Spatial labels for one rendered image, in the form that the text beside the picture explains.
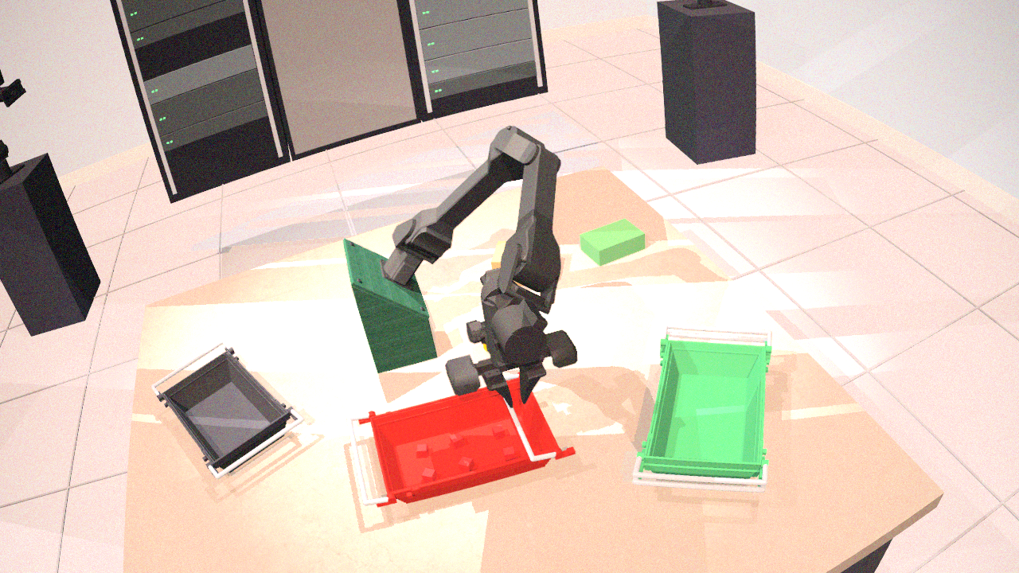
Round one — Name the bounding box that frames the red plastic tray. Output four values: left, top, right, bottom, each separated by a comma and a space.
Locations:
358, 372, 575, 507

